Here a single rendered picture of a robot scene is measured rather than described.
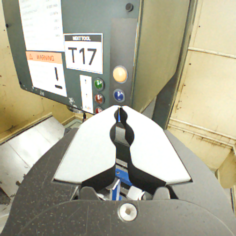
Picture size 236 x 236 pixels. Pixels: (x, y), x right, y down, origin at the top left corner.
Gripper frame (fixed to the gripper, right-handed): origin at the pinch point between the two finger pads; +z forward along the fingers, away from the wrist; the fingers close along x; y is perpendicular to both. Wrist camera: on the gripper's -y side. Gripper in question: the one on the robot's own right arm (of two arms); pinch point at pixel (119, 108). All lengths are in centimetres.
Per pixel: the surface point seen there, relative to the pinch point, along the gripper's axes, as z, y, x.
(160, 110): 72, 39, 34
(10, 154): 70, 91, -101
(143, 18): 12.5, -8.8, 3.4
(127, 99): 12.0, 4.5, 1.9
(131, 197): 15, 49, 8
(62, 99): 21.7, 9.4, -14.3
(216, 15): 92, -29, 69
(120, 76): 12.1, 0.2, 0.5
